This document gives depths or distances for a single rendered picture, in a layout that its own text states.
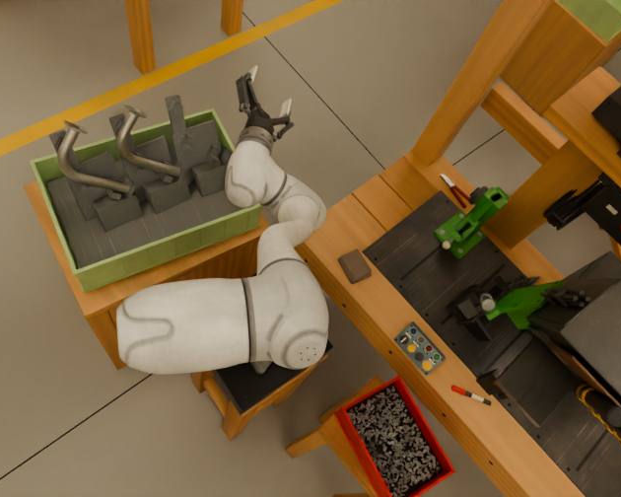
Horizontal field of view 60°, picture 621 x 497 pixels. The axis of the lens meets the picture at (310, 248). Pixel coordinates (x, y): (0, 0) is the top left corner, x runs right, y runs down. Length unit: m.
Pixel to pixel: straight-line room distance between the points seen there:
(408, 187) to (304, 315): 1.31
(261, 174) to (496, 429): 1.08
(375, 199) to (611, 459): 1.13
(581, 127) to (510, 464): 1.00
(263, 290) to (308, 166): 2.27
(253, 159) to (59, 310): 1.62
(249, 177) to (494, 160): 2.43
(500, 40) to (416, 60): 2.10
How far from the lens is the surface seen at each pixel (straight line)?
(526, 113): 1.91
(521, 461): 1.88
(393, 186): 2.04
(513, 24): 1.69
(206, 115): 1.99
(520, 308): 1.64
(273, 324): 0.81
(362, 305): 1.78
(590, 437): 2.03
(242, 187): 1.27
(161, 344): 0.81
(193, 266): 1.87
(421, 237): 1.95
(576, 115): 1.59
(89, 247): 1.86
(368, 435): 1.71
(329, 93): 3.41
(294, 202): 1.32
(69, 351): 2.65
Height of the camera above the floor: 2.52
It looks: 63 degrees down
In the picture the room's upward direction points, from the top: 24 degrees clockwise
